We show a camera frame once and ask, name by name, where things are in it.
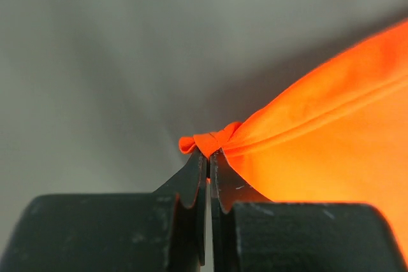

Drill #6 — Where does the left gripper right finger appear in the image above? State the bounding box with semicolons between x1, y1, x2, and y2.
209;151;407;271

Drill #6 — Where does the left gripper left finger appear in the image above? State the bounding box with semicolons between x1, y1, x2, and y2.
1;152;207;271

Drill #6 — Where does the orange t shirt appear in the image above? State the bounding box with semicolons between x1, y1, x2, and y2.
178;21;407;252

